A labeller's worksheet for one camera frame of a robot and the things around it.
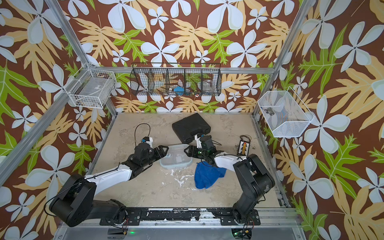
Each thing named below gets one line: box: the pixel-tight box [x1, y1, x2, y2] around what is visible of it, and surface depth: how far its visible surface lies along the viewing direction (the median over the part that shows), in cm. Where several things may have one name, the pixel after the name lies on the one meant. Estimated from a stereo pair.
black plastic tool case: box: [172, 112, 212, 144], surface depth 107 cm
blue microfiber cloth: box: [194, 161, 227, 189], surface depth 88 cm
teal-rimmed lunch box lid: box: [159, 144, 193, 170], surface depth 95 cm
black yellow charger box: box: [237, 134, 252, 156], surface depth 103 cm
